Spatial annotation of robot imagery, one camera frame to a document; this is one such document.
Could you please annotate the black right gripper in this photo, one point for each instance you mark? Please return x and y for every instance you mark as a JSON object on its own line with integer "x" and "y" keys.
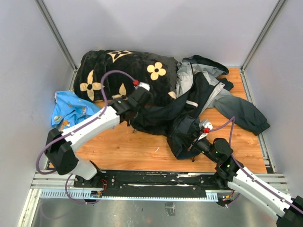
{"x": 195, "y": 143}

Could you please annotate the dark grey zip jacket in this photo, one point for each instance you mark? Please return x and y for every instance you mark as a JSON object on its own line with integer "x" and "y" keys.
{"x": 198, "y": 88}

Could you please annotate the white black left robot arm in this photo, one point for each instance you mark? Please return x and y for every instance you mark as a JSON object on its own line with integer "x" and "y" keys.
{"x": 62, "y": 145}

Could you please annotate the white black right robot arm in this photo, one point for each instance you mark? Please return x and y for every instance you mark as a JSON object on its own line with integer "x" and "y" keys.
{"x": 284, "y": 209}

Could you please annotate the black blanket with cream flowers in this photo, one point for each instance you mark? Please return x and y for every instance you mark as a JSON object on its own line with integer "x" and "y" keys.
{"x": 115, "y": 72}

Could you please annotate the blue patterned cloth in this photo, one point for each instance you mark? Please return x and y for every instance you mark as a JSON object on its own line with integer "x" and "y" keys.
{"x": 71, "y": 110}

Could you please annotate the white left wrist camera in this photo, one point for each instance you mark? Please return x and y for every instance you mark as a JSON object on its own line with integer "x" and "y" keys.
{"x": 143, "y": 85}

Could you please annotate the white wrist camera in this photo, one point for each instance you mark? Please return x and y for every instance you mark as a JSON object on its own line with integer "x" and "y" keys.
{"x": 143, "y": 85}
{"x": 205, "y": 127}

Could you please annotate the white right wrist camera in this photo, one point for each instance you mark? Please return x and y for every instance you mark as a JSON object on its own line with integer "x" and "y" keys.
{"x": 205, "y": 127}

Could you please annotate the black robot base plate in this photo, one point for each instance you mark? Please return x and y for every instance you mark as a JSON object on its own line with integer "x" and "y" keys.
{"x": 155, "y": 184}

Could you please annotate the aluminium front rail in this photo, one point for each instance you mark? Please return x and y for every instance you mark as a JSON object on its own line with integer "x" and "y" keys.
{"x": 61, "y": 186}

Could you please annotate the left rear aluminium frame post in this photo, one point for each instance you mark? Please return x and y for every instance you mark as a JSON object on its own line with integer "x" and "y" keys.
{"x": 52, "y": 26}

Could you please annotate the aluminium frame post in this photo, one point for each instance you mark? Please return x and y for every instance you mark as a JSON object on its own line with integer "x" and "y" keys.
{"x": 52, "y": 26}
{"x": 264, "y": 32}

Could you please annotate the right rear aluminium frame post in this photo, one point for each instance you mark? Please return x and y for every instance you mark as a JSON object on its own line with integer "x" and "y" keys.
{"x": 264, "y": 32}

